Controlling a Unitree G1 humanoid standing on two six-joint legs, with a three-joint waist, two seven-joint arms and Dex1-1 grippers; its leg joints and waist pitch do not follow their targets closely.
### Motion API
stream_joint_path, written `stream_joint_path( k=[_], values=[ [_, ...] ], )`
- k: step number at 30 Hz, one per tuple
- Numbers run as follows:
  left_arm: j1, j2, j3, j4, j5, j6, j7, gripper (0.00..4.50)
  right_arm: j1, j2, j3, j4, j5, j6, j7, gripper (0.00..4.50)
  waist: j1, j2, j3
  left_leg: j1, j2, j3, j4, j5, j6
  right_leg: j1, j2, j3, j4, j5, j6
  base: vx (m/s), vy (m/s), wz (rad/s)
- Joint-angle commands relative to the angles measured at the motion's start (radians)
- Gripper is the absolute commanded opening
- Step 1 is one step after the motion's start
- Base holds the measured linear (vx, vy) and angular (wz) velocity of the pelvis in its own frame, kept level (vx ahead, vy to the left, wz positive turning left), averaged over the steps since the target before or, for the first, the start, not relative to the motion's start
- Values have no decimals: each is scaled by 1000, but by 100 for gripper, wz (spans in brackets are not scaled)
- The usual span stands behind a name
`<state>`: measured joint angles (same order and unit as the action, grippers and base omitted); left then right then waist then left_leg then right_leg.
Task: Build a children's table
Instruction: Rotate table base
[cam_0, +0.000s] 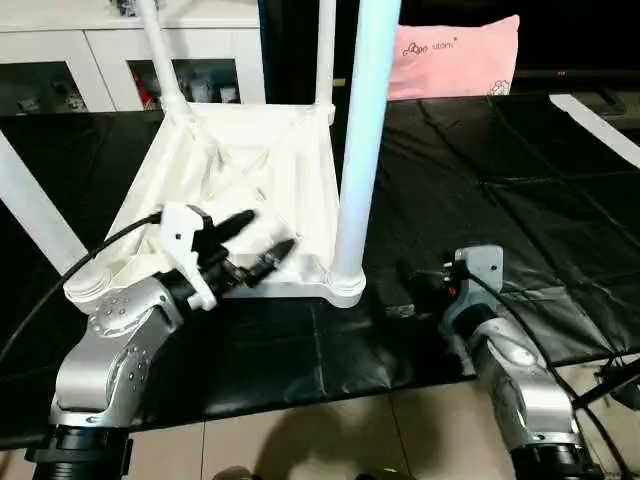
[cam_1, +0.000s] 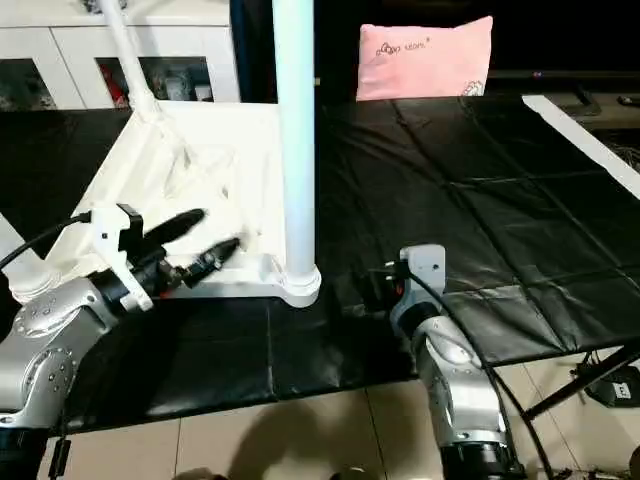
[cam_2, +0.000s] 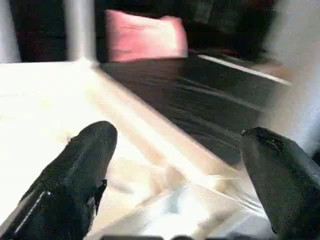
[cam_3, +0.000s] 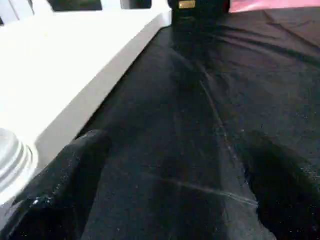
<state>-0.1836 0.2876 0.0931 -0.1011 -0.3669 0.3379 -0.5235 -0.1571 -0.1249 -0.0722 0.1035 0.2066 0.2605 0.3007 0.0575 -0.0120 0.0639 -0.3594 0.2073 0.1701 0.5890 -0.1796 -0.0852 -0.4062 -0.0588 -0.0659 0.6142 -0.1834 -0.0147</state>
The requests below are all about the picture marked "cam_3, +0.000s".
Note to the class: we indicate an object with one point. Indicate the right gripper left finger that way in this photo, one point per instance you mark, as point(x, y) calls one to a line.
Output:
point(55, 200)

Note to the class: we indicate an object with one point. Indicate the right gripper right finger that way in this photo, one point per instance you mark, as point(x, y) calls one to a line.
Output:
point(285, 195)

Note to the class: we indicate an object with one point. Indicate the white plastic table leg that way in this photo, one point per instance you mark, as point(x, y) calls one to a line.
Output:
point(15, 165)

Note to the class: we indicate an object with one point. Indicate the white plastic table top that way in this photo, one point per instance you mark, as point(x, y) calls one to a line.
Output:
point(65, 65)

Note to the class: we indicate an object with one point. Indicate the black work mat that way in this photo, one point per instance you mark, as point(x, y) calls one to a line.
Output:
point(200, 125)

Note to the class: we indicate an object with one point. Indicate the pink pillow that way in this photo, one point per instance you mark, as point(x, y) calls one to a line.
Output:
point(275, 5)

